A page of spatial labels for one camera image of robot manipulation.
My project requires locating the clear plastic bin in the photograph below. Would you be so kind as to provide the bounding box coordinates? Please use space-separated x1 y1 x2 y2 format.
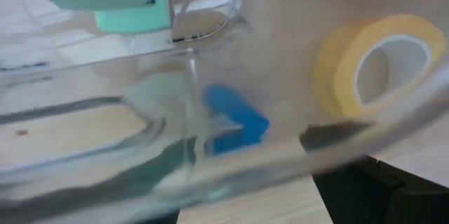
0 0 449 224

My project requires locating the yellow tape roll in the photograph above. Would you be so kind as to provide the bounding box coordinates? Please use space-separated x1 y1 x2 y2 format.
313 13 446 119

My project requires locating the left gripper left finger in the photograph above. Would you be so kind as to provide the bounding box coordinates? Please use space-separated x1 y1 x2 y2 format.
103 136 198 224

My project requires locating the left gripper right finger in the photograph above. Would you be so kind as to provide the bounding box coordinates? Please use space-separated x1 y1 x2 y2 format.
300 121 449 224

